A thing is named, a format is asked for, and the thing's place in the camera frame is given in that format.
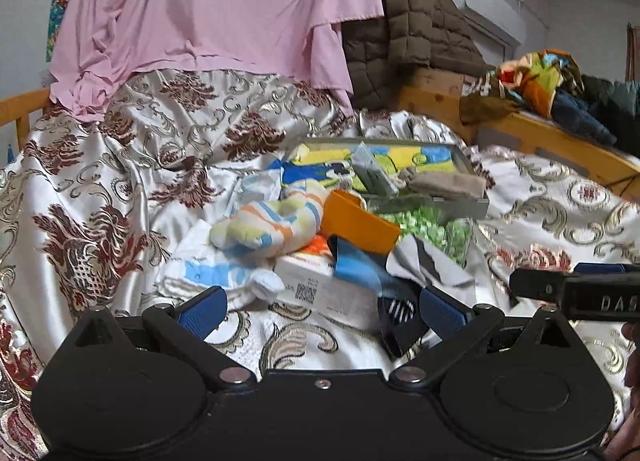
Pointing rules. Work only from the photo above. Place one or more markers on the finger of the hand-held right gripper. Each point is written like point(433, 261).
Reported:
point(535, 283)
point(600, 268)

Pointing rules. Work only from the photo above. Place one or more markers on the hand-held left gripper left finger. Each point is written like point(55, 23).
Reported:
point(202, 312)

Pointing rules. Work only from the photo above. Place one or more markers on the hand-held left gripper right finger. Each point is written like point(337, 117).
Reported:
point(442, 312)

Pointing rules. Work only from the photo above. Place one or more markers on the white and blue sock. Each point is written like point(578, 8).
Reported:
point(210, 271)

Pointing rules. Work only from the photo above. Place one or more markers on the navy striped sock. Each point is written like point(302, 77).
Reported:
point(397, 321)

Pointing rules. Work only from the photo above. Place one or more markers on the grey and white sock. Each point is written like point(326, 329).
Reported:
point(430, 266)

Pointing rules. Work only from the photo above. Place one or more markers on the grey tray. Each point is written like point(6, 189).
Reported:
point(465, 208)

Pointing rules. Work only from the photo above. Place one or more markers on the orange curved plastic holder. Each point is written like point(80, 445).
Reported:
point(357, 226)

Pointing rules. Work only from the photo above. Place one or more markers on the person's right hand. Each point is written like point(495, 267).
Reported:
point(631, 391)

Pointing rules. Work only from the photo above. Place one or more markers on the bag of green paper stars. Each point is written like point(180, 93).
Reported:
point(430, 226)

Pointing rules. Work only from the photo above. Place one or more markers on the pastel striped fuzzy sock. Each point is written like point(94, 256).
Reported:
point(265, 226)

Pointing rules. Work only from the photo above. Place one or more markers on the white carton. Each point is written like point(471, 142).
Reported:
point(325, 286)

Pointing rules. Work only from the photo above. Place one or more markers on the beige sock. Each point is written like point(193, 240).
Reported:
point(445, 183)

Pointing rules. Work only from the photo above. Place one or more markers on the crumpled clear plastic wrapper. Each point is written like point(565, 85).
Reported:
point(257, 188)

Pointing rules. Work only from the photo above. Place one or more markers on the floral satin bedspread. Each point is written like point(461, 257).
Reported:
point(550, 136)

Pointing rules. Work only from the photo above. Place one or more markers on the dark blue jacket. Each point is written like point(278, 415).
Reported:
point(580, 116)

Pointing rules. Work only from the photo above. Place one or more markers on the grey-green packet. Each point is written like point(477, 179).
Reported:
point(372, 171)

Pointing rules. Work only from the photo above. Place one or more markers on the dark green cloth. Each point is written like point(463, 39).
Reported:
point(620, 106)

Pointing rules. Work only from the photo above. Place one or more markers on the floral satin blanket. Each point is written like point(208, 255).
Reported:
point(150, 151)

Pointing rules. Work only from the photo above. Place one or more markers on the cartoon printed cloth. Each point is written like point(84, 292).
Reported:
point(320, 161)

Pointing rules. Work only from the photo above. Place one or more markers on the colourful crumpled cloth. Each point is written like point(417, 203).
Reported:
point(540, 76)

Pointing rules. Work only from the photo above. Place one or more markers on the white air conditioner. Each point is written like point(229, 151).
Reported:
point(495, 16)

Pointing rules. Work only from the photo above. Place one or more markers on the brown quilted jacket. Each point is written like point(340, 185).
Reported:
point(415, 26)

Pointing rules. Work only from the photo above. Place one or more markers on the pink cloth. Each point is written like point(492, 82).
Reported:
point(210, 6)

